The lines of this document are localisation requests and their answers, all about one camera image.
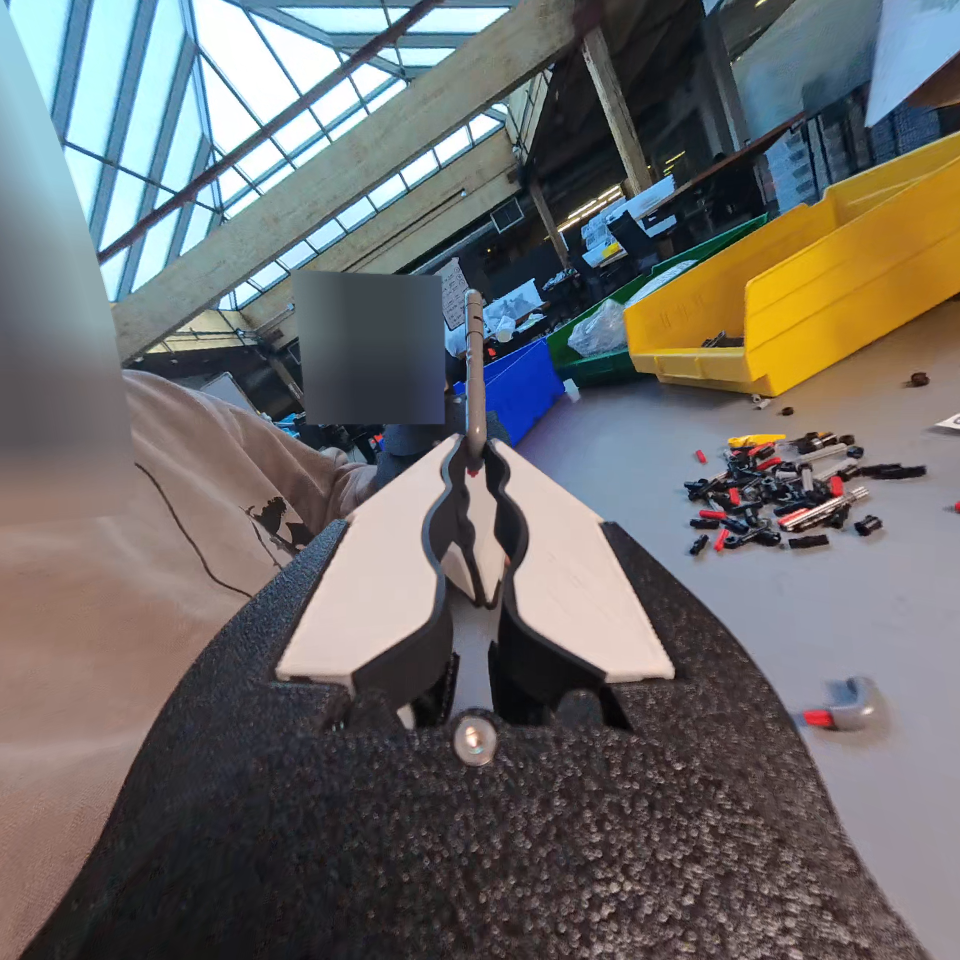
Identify open instruction booklet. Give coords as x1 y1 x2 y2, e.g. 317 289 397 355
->
864 0 960 129

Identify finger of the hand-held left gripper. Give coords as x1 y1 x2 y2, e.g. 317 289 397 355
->
439 487 483 605
468 480 513 610

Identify grey desk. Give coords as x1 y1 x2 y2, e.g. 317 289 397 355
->
510 296 960 960

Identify clear plastic bag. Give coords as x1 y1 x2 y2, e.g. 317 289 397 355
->
566 258 699 358

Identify white paper poster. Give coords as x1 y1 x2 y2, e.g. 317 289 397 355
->
438 258 471 331

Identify pile of black red pins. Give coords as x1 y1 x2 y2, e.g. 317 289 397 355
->
684 431 929 558

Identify blue storage bin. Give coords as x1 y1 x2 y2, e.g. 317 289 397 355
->
452 337 566 448

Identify black earphone cord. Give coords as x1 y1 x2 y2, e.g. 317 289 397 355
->
133 461 256 601

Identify wooden high table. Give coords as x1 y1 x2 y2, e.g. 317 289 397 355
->
660 112 810 198

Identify person's left forearm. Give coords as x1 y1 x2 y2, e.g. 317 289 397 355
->
318 446 380 519

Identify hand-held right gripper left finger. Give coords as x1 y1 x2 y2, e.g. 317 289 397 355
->
274 437 462 729

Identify green storage bin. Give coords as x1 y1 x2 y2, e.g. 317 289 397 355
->
546 212 771 388

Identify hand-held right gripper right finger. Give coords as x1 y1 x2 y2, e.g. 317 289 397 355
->
483 438 676 729

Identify yellow storage bin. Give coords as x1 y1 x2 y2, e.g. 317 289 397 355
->
624 131 960 397

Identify grey bent rod red caps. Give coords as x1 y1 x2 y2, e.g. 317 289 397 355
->
801 677 880 734
463 290 487 477

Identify white whiteboard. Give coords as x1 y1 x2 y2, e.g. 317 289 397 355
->
198 371 261 415

